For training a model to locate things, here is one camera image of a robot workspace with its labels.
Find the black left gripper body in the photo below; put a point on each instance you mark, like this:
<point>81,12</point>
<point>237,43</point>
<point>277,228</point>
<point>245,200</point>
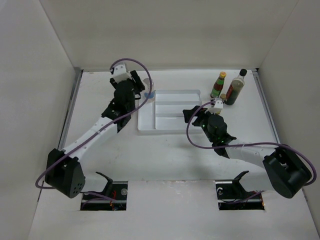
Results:
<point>138,88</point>

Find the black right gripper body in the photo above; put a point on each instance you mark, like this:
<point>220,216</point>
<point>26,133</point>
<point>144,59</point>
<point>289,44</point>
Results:
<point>202,120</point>

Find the small bottle blue label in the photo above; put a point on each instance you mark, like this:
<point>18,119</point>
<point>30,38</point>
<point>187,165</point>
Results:
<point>149,92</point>

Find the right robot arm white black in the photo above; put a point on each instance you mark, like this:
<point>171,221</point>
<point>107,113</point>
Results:
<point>287,170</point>

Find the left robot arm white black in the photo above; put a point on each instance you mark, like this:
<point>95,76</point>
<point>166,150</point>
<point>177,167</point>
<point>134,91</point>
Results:
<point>64,170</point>

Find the small yellow label bottle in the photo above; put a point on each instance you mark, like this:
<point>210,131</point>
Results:
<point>222,96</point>

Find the red sauce bottle yellow cap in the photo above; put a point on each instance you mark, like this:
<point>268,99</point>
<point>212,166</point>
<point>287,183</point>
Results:
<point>218,85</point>

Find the white divided organizer tray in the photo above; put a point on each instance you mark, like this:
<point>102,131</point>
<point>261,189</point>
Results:
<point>164,114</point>

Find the dark soy sauce bottle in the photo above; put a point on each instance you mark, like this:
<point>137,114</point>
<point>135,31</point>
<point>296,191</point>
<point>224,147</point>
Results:
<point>235,88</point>

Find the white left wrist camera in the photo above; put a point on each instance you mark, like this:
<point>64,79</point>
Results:
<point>120,73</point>

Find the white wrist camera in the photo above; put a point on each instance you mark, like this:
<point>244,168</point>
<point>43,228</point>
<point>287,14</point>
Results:
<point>216,106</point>
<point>120,73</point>

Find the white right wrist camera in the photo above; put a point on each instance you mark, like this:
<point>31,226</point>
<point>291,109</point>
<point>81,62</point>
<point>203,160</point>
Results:
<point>216,106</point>

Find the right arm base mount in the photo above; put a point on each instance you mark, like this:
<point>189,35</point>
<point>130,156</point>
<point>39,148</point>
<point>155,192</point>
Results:
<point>231,196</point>

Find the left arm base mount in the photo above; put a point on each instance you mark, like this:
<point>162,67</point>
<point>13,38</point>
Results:
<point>113,197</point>

